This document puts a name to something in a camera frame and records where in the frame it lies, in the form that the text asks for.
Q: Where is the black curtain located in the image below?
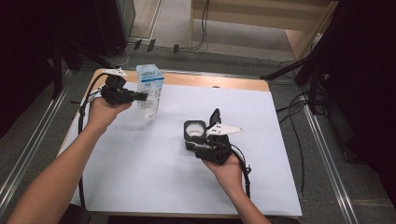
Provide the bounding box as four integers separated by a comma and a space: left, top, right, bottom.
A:
0, 0, 127, 138
311, 0, 396, 209

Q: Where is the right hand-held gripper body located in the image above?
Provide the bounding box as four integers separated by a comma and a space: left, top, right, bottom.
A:
194, 122, 245, 166

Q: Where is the person's right hand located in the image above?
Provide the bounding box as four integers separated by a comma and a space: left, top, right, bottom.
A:
202, 154, 245, 190

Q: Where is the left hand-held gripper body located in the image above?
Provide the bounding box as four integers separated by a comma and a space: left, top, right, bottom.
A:
101, 68, 138, 105

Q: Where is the black metal stand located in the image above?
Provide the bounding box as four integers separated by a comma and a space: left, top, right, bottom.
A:
50, 36, 120, 101

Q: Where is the black hanging cable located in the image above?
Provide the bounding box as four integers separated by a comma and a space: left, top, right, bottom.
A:
188, 0, 210, 51

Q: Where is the left hand-held gripper black cable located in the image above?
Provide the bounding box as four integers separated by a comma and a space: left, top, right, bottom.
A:
78, 73, 108, 209

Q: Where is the black tripod stand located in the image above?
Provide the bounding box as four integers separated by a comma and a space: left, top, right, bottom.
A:
260, 46, 331, 115

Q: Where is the black floor cable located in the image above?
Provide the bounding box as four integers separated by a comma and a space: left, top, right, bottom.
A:
276, 91, 310, 200

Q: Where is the metal floor rail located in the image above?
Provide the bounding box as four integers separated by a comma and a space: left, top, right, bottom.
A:
0, 69, 74, 216
120, 65, 300, 82
302, 96, 359, 224

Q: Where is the person's left hand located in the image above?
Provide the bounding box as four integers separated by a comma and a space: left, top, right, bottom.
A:
88, 96, 133, 132

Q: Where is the clear container with black lid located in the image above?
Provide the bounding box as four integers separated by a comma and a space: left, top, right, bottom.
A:
183, 107, 222, 152

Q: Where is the light wooden cabinet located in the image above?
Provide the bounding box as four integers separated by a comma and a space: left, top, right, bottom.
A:
189, 0, 339, 61

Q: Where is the grey cabinet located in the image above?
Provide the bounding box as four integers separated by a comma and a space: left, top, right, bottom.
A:
115, 0, 136, 39

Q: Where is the white floor cable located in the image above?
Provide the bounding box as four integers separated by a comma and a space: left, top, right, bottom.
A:
104, 43, 135, 68

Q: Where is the blue and white pouch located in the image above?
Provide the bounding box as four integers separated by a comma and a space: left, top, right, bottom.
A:
135, 63, 165, 121

